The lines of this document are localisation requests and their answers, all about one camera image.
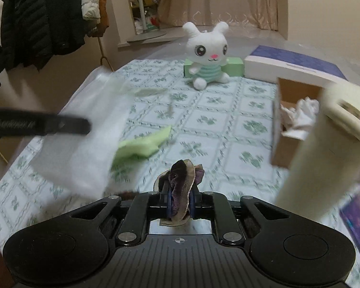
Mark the black puffer jacket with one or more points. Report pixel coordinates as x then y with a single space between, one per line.
33 31

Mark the white bunny plush toy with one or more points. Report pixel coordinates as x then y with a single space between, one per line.
208 53

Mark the beige curtain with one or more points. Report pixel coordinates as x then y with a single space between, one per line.
262 14

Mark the light green small box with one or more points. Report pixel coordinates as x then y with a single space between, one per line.
233 68

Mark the brown fuzzy scrunchie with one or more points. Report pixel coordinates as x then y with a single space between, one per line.
115 218

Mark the light green cloth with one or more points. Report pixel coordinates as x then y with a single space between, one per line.
144 146

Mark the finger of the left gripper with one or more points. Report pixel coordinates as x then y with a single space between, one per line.
17 123

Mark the green floral tablecloth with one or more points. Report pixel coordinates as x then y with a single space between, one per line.
226 127

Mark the purple velvet scrunchie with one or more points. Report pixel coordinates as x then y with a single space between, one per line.
179 187

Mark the brown cardboard box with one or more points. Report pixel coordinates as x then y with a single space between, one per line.
288 92

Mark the cream thermos bottle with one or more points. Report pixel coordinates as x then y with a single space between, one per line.
326 165

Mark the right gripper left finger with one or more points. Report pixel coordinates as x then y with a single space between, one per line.
141 211

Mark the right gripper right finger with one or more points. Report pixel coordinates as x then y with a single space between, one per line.
215 208

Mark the metal coat rack stand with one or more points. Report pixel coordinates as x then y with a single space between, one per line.
104 59

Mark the white blue flat box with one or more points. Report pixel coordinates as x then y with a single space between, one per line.
268 64

